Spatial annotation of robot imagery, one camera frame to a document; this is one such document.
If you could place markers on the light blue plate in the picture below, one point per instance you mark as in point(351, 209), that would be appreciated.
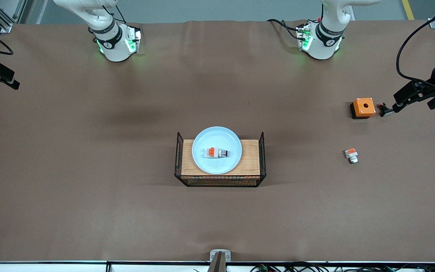
point(210, 166)

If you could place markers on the orange button box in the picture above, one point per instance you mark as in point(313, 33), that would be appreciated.
point(363, 107)

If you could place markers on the red push button switch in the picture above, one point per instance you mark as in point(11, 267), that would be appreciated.
point(216, 152)

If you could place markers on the small black knob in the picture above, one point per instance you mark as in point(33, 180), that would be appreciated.
point(385, 110)

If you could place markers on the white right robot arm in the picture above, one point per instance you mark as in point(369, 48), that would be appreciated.
point(113, 45)

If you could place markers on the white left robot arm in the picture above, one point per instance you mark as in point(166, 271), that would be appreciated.
point(325, 41)

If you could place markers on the grey metal bracket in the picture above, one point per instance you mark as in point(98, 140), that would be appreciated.
point(220, 256)

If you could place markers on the aluminium frame profile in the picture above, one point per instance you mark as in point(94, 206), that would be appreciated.
point(6, 27)

